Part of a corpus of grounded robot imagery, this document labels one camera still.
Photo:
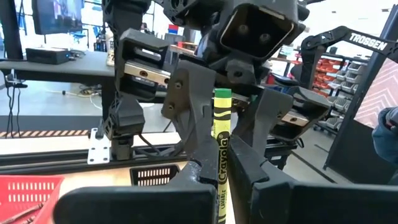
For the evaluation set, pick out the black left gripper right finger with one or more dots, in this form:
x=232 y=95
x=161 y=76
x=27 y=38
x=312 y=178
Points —
x=311 y=205

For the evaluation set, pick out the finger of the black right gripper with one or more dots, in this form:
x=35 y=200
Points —
x=192 y=99
x=264 y=118

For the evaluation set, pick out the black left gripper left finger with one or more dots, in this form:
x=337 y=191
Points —
x=140 y=205

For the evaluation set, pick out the green Crayola crayon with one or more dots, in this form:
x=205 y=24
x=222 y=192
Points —
x=222 y=124

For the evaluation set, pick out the brown Crayola crayon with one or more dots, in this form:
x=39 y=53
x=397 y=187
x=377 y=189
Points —
x=28 y=221
x=21 y=214

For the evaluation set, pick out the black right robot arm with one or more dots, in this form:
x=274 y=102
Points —
x=124 y=118

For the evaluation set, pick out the black plastic basket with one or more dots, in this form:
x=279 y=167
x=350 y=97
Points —
x=154 y=168

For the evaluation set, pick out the black partition panel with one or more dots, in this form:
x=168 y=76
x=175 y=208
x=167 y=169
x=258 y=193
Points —
x=351 y=155

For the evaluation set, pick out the black desk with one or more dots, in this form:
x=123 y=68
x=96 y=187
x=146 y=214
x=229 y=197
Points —
x=77 y=67

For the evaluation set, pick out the white metal mounting plate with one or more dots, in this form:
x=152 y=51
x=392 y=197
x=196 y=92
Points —
x=99 y=149

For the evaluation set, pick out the shelf with red grey bins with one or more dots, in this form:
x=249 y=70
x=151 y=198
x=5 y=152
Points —
x=342 y=77

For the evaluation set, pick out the person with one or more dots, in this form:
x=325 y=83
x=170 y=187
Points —
x=385 y=140

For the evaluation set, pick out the black box on desk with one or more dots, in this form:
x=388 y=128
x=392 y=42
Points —
x=46 y=56

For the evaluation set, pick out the black metal stand beam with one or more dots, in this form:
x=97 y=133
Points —
x=367 y=93

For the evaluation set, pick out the black monitor screen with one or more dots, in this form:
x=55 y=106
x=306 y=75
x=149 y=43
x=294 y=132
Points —
x=56 y=15

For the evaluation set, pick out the pink chevron panel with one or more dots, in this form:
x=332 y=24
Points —
x=382 y=93

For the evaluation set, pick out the red plastic basket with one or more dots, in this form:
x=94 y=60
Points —
x=18 y=199

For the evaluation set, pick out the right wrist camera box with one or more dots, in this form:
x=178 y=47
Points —
x=255 y=31

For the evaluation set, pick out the black aluminium table frame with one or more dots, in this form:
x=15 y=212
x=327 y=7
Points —
x=46 y=158

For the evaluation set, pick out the black vertical post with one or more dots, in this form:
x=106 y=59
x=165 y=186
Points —
x=9 y=28

